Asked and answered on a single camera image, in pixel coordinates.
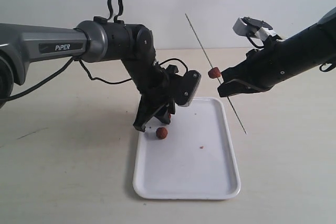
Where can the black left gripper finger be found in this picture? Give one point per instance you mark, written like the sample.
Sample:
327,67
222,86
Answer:
146,111
162,114

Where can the white rectangular plastic tray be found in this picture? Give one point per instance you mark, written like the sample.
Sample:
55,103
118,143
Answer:
176,168

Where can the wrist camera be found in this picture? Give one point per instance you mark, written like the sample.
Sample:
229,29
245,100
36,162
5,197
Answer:
254,28
186,88

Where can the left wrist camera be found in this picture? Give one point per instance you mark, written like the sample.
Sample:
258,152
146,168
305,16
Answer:
186,88

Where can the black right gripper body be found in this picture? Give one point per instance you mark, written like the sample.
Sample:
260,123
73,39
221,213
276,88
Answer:
264,68

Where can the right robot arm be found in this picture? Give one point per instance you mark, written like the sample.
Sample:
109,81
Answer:
311,47

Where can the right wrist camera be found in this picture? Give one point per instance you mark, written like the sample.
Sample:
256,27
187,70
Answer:
254,28

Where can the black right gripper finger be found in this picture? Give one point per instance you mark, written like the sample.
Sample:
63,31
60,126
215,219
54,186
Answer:
235,87
236,73

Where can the thin metal skewer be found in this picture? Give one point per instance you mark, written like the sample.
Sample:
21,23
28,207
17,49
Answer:
211,65

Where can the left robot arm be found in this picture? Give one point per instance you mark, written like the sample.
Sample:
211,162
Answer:
92,41

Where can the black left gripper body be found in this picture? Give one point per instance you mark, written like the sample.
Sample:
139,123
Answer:
158,89

